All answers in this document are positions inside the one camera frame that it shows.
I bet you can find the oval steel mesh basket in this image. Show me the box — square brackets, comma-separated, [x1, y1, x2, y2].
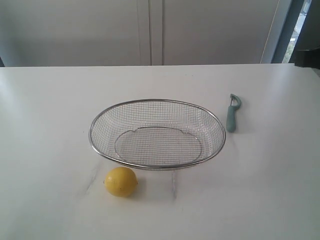
[88, 99, 226, 171]

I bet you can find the teal handled peeler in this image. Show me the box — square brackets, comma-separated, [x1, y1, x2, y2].
[226, 93, 242, 133]

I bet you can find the yellow lemon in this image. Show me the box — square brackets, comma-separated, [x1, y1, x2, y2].
[104, 167, 138, 198]

